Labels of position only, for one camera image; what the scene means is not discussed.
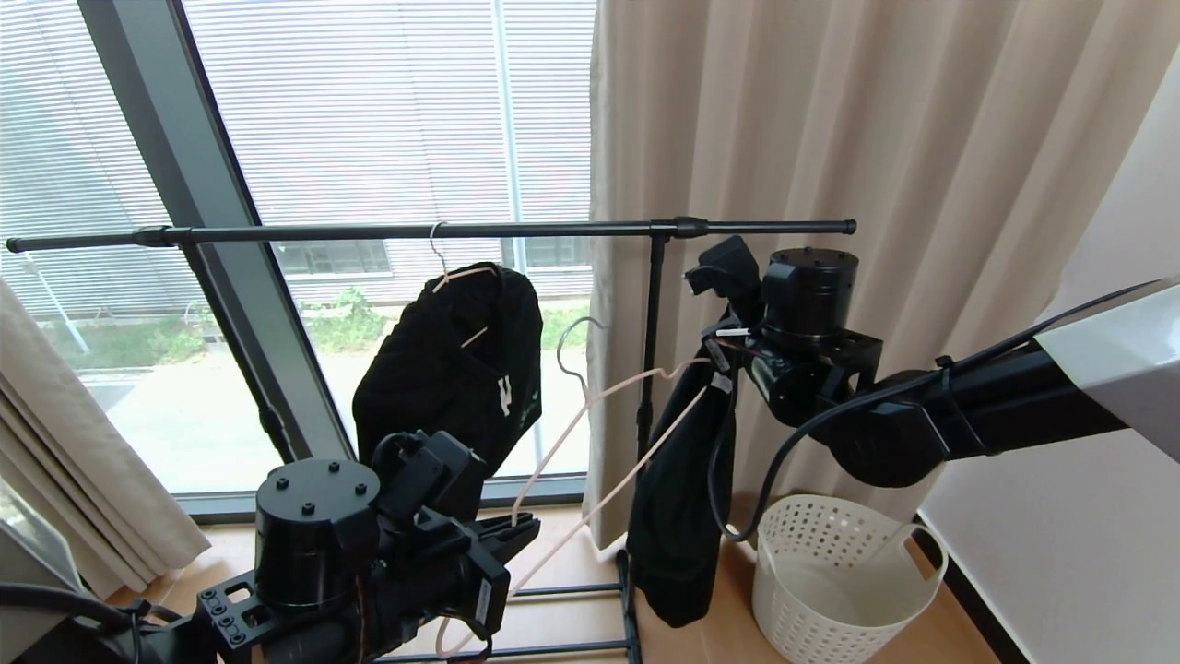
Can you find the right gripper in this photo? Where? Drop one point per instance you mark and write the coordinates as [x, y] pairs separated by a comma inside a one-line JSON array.
[[793, 387]]

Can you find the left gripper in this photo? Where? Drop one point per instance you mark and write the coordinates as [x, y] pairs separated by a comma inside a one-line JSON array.
[[442, 590]]

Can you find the black garment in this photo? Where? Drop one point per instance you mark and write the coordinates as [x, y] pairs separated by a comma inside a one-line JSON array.
[[682, 516]]

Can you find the pink clothes hanger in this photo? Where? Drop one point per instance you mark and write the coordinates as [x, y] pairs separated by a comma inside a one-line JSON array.
[[608, 484], [461, 274]]

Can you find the black knitted shorts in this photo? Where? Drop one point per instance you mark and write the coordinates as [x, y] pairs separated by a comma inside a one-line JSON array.
[[433, 387]]

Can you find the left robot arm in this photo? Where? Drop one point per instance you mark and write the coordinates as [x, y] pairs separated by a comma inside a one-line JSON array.
[[313, 526]]

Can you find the white laundry basket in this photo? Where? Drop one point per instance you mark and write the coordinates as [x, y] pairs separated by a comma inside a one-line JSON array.
[[830, 590]]

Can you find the black clothes rack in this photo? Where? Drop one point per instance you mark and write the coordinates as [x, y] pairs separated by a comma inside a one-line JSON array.
[[369, 231]]

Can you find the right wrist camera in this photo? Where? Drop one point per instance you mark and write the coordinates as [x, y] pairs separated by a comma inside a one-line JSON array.
[[728, 272]]

